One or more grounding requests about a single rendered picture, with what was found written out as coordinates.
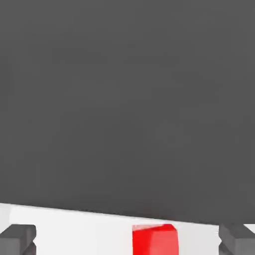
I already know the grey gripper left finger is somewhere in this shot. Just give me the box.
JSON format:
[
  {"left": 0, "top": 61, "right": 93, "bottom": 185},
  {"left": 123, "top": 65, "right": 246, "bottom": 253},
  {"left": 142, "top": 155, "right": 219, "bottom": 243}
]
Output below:
[{"left": 0, "top": 224, "right": 37, "bottom": 255}]

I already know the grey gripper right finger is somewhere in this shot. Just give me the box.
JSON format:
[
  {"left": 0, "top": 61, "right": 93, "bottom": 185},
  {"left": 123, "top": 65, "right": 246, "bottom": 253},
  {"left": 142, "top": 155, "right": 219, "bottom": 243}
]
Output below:
[{"left": 218, "top": 223, "right": 255, "bottom": 255}]

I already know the small red cube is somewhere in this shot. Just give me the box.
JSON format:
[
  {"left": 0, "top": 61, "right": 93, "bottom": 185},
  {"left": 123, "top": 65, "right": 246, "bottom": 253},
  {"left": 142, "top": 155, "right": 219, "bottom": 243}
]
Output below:
[{"left": 131, "top": 223, "right": 179, "bottom": 255}]

